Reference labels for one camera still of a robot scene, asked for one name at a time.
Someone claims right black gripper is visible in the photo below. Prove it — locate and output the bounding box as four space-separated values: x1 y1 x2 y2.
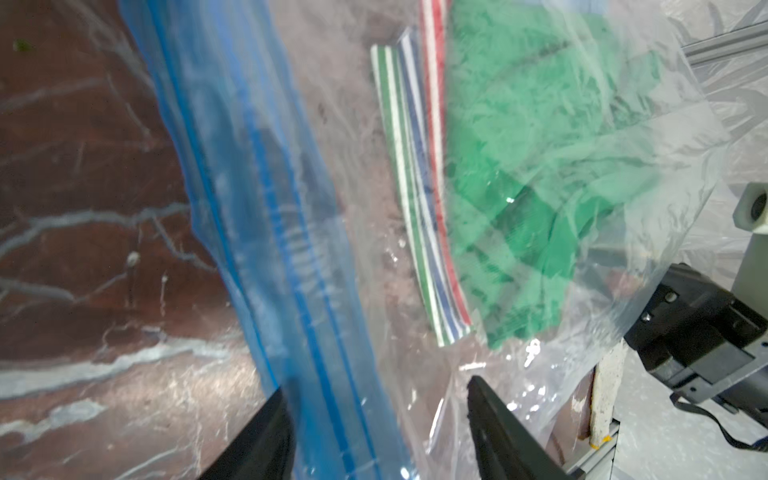
624 263 767 426

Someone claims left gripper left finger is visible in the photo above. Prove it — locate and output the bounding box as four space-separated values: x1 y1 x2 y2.
199 387 296 480

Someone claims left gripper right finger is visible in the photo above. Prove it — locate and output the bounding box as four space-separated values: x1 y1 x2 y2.
467 375 573 480

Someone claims clear vacuum bag blue zip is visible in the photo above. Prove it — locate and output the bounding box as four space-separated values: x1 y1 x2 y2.
119 1 728 479

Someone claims green tank top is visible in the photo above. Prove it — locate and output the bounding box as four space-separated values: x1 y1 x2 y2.
444 1 663 349

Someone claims striped folded garment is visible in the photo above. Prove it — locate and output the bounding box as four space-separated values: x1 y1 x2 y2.
370 1 472 347

